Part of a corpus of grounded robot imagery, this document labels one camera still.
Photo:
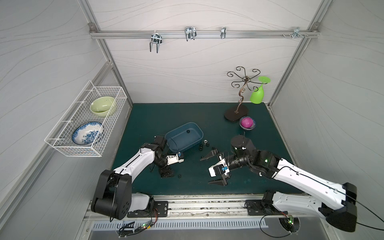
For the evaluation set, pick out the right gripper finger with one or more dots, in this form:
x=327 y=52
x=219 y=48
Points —
x=218 y=182
x=211 y=154

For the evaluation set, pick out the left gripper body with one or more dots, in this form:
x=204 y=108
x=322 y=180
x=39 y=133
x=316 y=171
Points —
x=165 y=171

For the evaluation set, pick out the blue plastic storage box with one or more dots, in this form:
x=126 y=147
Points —
x=179 y=140

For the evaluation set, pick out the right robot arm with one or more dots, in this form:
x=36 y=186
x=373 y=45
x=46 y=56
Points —
x=335 y=203

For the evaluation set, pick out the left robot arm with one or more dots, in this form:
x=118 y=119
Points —
x=113 y=196

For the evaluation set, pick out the black nut cluster left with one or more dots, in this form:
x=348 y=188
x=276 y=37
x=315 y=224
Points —
x=202 y=146

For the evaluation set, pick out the green table mat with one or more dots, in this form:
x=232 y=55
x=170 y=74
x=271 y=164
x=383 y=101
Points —
x=149 y=120

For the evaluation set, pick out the purple ball in bowl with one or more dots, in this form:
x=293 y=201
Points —
x=247 y=123

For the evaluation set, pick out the dark metal jewelry stand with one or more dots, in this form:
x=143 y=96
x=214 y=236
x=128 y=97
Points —
x=244 y=83

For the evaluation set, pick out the green plastic goblet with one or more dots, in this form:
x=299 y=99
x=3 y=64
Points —
x=258 y=95

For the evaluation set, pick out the blue white patterned bowl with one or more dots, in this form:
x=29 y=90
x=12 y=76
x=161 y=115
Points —
x=87 y=133

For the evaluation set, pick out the green ceramic bowl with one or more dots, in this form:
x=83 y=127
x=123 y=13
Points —
x=103 y=107

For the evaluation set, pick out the metal hook centre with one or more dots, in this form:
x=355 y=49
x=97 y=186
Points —
x=190 y=33

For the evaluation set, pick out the small metal hook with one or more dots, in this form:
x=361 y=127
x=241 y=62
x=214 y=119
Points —
x=223 y=32

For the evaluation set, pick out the metal double hook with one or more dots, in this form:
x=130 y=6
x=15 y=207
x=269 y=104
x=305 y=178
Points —
x=155 y=42

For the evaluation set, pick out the metal hook right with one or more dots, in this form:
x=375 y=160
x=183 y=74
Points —
x=296 y=35

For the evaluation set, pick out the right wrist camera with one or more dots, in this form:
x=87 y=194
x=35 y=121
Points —
x=219 y=169

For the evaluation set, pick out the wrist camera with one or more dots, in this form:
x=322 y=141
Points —
x=173 y=159
x=219 y=169

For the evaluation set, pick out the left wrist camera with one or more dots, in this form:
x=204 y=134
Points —
x=173 y=159

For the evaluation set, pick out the aluminium front rail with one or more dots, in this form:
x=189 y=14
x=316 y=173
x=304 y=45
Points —
x=232 y=206

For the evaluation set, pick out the aluminium rail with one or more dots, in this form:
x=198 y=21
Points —
x=215 y=34
x=232 y=206

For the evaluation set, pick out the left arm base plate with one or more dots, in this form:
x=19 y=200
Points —
x=155 y=209

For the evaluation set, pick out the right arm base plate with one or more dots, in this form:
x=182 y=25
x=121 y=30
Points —
x=261 y=208

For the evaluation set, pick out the white wire basket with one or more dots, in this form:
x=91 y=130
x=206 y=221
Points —
x=60 y=137

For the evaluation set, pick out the aluminium top rail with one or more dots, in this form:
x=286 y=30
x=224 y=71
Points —
x=215 y=34

